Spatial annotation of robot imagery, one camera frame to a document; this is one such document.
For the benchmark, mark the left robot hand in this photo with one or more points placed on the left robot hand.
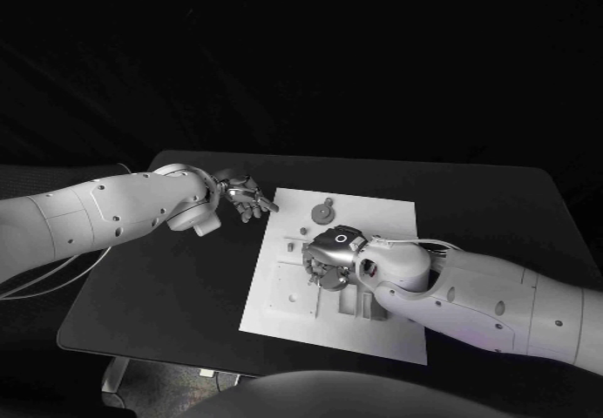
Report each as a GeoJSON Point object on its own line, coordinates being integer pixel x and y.
{"type": "Point", "coordinates": [243, 196]}

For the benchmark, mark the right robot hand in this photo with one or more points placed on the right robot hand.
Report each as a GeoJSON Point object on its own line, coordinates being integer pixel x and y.
{"type": "Point", "coordinates": [331, 251]}

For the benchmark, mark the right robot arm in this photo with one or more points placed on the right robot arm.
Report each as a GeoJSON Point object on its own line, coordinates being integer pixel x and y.
{"type": "Point", "coordinates": [474, 303]}

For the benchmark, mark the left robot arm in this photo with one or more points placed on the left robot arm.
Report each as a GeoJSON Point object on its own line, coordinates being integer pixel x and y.
{"type": "Point", "coordinates": [108, 215]}

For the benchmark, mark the white task board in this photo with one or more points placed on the white task board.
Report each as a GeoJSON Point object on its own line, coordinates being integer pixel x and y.
{"type": "Point", "coordinates": [291, 313]}

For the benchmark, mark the grey gear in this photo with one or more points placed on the grey gear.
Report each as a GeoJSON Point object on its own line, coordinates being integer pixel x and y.
{"type": "Point", "coordinates": [321, 214]}

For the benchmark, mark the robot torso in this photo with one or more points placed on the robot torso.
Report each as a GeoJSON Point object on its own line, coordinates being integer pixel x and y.
{"type": "Point", "coordinates": [339, 395]}

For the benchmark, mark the white table leg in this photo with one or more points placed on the white table leg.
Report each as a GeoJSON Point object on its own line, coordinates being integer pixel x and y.
{"type": "Point", "coordinates": [113, 375]}

